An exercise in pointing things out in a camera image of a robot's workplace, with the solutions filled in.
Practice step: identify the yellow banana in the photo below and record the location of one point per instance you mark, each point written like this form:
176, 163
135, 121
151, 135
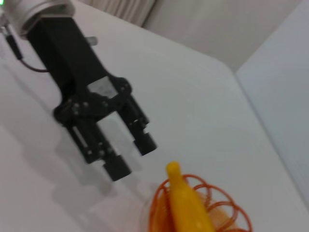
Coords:
188, 203

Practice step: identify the small silver gripper stub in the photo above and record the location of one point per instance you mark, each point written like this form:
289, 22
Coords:
93, 40

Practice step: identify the beige pleated curtain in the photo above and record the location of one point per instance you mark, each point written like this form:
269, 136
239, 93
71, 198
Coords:
125, 10

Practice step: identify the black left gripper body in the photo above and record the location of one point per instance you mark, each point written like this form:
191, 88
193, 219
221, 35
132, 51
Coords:
65, 62

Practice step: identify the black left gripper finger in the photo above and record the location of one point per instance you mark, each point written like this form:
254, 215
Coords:
141, 135
96, 142

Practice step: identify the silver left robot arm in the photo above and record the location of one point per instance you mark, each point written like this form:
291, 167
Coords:
31, 12

